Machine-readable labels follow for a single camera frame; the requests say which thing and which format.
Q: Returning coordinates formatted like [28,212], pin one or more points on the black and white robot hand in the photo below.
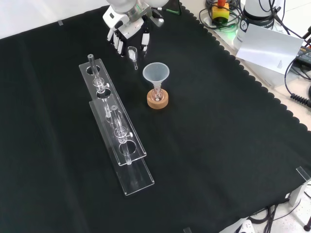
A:
[116,19]

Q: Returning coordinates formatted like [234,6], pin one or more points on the grey tape piece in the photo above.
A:
[60,23]

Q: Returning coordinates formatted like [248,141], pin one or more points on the pale board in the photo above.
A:
[267,48]

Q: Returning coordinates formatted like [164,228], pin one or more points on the white power strip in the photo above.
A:
[245,228]

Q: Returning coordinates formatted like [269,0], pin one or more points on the clear acrylic funnel stand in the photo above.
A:
[136,179]

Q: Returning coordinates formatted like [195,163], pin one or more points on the clear table bracket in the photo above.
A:
[300,191]

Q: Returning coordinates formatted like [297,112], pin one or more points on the translucent plastic funnel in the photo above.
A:
[155,72]

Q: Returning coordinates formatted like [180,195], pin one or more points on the round-bottom glass flask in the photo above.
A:
[157,95]

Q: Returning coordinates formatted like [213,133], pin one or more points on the black cloth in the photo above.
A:
[218,145]

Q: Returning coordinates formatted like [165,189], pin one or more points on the black power adapter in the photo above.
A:
[305,54]

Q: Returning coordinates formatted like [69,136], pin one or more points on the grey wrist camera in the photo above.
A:
[158,20]

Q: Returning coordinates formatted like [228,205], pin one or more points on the yellow stop button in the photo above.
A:
[219,14]

